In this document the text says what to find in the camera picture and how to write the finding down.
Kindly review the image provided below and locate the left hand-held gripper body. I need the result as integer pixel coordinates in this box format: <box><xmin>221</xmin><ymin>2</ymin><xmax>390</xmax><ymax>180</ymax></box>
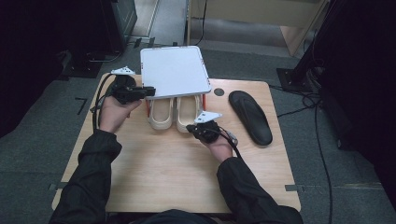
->
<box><xmin>109</xmin><ymin>65</ymin><xmax>146</xmax><ymax>105</ymax></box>

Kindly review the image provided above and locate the black floor cable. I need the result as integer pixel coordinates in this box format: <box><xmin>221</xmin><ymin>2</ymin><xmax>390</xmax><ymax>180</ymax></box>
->
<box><xmin>268</xmin><ymin>83</ymin><xmax>334</xmax><ymax>224</ymax></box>

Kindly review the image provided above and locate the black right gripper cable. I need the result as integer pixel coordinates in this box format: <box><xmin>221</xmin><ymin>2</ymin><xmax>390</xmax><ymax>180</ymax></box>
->
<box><xmin>217</xmin><ymin>128</ymin><xmax>245</xmax><ymax>161</ymax></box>

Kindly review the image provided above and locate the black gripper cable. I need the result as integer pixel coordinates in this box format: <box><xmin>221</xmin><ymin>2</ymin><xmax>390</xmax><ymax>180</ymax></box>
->
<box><xmin>217</xmin><ymin>128</ymin><xmax>245</xmax><ymax>161</ymax></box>
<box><xmin>91</xmin><ymin>73</ymin><xmax>116</xmax><ymax>133</ymax></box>

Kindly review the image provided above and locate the person's dark jacket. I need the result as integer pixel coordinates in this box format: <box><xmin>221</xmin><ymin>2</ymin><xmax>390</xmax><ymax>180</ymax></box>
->
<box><xmin>129</xmin><ymin>208</ymin><xmax>220</xmax><ymax>224</ymax></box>

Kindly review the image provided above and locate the cream clog shoe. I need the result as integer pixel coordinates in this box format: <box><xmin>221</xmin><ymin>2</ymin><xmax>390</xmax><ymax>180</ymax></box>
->
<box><xmin>176</xmin><ymin>94</ymin><xmax>204</xmax><ymax>134</ymax></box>
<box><xmin>147</xmin><ymin>96</ymin><xmax>175</xmax><ymax>131</ymax></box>

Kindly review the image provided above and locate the white shoe rack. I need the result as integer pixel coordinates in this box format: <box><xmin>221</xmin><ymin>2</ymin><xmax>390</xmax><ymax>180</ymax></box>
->
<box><xmin>139</xmin><ymin>45</ymin><xmax>213</xmax><ymax>119</ymax></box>

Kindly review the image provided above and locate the person's right hand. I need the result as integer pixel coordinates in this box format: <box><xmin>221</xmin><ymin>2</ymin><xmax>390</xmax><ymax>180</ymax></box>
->
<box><xmin>201</xmin><ymin>133</ymin><xmax>235</xmax><ymax>164</ymax></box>

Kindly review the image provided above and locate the dark cabinet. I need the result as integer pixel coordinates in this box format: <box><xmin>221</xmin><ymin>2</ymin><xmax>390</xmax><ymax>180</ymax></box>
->
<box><xmin>101</xmin><ymin>0</ymin><xmax>138</xmax><ymax>54</ymax></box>

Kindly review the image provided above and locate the black hanging cable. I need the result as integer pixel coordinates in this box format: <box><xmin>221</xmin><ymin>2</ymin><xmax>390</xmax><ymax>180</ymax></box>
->
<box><xmin>188</xmin><ymin>0</ymin><xmax>208</xmax><ymax>48</ymax></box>

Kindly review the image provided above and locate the light wooden cabinet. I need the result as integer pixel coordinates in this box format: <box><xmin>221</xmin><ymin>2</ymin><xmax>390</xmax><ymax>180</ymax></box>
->
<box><xmin>186</xmin><ymin>0</ymin><xmax>332</xmax><ymax>57</ymax></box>

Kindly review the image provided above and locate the black stand base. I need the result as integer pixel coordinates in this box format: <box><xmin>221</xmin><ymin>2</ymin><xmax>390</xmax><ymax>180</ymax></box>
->
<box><xmin>276</xmin><ymin>67</ymin><xmax>316</xmax><ymax>93</ymax></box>

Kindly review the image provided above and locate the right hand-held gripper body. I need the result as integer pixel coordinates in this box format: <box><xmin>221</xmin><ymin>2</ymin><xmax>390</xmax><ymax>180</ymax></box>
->
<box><xmin>186</xmin><ymin>110</ymin><xmax>223</xmax><ymax>145</ymax></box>

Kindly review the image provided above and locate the black floor plate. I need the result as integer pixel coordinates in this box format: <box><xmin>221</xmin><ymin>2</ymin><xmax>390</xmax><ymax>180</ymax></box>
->
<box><xmin>61</xmin><ymin>58</ymin><xmax>107</xmax><ymax>79</ymax></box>

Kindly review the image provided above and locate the person's left hand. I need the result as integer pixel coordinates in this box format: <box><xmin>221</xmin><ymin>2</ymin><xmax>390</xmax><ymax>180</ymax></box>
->
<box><xmin>98</xmin><ymin>94</ymin><xmax>143</xmax><ymax>134</ymax></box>

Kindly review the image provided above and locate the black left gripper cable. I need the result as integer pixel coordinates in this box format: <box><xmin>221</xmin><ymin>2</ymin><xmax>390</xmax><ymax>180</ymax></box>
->
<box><xmin>91</xmin><ymin>73</ymin><xmax>116</xmax><ymax>133</ymax></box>

